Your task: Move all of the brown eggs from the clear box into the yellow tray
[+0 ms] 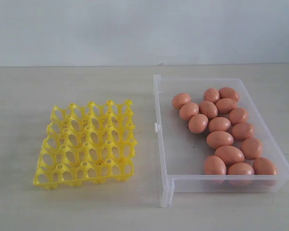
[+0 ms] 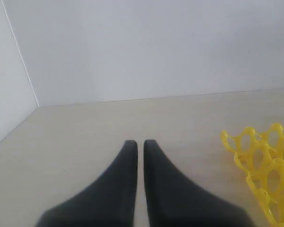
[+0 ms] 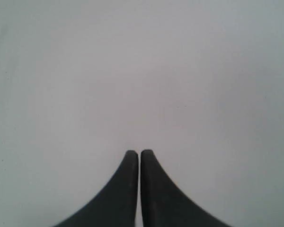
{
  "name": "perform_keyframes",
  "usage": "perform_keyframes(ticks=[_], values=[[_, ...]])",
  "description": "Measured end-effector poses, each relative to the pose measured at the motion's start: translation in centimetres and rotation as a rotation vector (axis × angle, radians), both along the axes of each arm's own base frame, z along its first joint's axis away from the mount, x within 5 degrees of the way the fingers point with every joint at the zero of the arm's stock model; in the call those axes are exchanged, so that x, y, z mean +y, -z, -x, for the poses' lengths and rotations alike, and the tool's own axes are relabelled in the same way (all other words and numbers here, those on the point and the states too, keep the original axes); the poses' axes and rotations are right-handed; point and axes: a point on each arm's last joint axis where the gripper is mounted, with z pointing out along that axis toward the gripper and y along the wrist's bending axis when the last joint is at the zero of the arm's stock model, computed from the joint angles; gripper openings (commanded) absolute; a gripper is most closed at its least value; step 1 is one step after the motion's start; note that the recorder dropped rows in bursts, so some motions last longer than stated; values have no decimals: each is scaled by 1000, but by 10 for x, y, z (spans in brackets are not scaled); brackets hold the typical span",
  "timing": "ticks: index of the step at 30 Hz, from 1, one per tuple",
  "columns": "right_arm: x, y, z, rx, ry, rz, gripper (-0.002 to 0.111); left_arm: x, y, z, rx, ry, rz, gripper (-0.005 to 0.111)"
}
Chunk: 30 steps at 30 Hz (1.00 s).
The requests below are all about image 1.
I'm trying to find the clear plastic bin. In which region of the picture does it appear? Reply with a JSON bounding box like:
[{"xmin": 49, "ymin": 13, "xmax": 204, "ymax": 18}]
[{"xmin": 154, "ymin": 75, "xmax": 289, "ymax": 207}]

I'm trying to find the brown egg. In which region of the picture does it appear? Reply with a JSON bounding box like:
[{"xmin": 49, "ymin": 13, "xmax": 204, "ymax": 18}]
[
  {"xmin": 208, "ymin": 117, "xmax": 231, "ymax": 132},
  {"xmin": 206, "ymin": 131, "xmax": 234, "ymax": 149},
  {"xmin": 214, "ymin": 145, "xmax": 245, "ymax": 166},
  {"xmin": 228, "ymin": 108, "xmax": 249, "ymax": 126},
  {"xmin": 172, "ymin": 92, "xmax": 191, "ymax": 110},
  {"xmin": 204, "ymin": 155, "xmax": 226, "ymax": 175},
  {"xmin": 179, "ymin": 102, "xmax": 199, "ymax": 120},
  {"xmin": 188, "ymin": 114, "xmax": 209, "ymax": 134},
  {"xmin": 252, "ymin": 157, "xmax": 277, "ymax": 186},
  {"xmin": 227, "ymin": 162, "xmax": 254, "ymax": 187},
  {"xmin": 240, "ymin": 137, "xmax": 263, "ymax": 160},
  {"xmin": 219, "ymin": 87, "xmax": 240, "ymax": 102},
  {"xmin": 215, "ymin": 98, "xmax": 237, "ymax": 115},
  {"xmin": 198, "ymin": 101, "xmax": 218, "ymax": 120},
  {"xmin": 231, "ymin": 122, "xmax": 255, "ymax": 141},
  {"xmin": 203, "ymin": 88, "xmax": 220, "ymax": 104}
]

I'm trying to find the yellow plastic egg tray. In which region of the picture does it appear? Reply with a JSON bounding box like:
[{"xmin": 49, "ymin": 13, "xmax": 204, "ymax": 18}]
[{"xmin": 33, "ymin": 100, "xmax": 137, "ymax": 189}]

